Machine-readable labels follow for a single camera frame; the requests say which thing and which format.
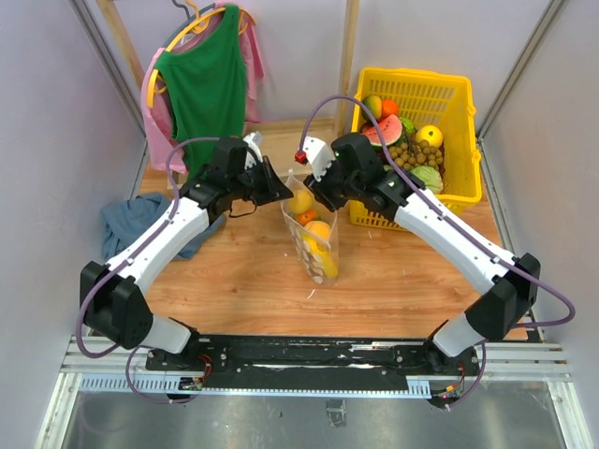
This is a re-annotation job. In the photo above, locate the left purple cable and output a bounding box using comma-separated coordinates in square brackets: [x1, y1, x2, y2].
[75, 136, 221, 404]

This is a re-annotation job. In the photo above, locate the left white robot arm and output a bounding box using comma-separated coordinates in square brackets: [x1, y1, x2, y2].
[76, 132, 293, 370]

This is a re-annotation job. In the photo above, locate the orange peach toy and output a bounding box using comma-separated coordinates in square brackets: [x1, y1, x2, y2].
[304, 220, 331, 241]

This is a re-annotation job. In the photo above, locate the orange tangerine toy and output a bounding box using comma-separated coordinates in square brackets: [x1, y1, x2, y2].
[381, 99, 400, 119]

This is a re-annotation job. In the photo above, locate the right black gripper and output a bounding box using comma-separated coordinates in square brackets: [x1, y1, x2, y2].
[303, 155, 362, 212]

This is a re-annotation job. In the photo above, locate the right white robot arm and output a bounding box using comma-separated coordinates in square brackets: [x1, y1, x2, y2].
[295, 133, 540, 374]

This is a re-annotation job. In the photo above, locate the wooden clothes rack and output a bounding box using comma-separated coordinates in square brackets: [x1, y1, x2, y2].
[96, 1, 359, 175]

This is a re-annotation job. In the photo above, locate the yellow clothes hanger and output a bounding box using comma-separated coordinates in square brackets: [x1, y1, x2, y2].
[147, 3, 257, 109]

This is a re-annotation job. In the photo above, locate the green custard apple toy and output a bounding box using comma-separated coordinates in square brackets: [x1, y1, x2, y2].
[400, 117, 416, 137]

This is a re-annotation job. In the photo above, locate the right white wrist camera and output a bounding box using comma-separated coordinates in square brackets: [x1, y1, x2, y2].
[294, 136, 335, 182]

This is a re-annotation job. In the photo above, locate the green orange mango toy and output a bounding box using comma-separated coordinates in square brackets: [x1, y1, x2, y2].
[362, 94, 383, 122]

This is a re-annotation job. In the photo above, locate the green tank top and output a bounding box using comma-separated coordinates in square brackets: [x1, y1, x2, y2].
[154, 4, 247, 177]

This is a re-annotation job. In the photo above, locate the purple cable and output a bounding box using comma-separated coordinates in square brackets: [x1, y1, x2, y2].
[299, 94, 577, 408]
[75, 136, 221, 404]

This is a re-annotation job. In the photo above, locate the yellow banana toy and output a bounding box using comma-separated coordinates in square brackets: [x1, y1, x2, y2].
[302, 236, 338, 278]

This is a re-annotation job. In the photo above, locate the watermelon slice toy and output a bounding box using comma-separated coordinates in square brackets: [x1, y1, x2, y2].
[361, 115, 402, 147]

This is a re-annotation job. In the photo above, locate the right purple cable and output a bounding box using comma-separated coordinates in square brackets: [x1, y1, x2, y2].
[299, 94, 577, 408]

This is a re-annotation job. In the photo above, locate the clear polka dot zip bag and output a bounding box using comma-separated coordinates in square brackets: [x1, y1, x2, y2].
[281, 169, 339, 285]

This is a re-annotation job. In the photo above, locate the grey clothes hanger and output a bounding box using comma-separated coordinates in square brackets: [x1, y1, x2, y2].
[171, 0, 215, 20]

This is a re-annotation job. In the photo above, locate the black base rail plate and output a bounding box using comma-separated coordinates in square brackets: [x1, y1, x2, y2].
[145, 334, 479, 393]

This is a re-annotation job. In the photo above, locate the yellow lemon toy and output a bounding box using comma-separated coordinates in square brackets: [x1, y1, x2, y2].
[416, 124, 444, 148]

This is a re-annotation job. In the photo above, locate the pink shirt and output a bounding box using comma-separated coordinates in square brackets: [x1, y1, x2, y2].
[140, 14, 266, 171]

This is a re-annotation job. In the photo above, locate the yellow plastic basket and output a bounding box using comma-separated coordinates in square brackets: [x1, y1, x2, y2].
[355, 67, 482, 215]

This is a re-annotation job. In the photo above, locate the green cabbage toy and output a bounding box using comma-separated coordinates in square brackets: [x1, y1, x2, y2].
[411, 166, 444, 195]

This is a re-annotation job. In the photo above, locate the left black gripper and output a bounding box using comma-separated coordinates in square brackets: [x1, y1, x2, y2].
[230, 155, 294, 207]

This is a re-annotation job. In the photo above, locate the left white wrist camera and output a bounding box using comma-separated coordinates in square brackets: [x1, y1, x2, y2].
[242, 132, 263, 169]

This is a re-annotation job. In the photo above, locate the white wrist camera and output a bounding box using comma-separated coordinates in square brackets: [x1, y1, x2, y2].
[242, 132, 263, 169]
[294, 136, 335, 182]

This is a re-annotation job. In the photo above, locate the blue crumpled cloth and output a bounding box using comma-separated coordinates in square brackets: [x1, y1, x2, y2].
[100, 191, 228, 263]

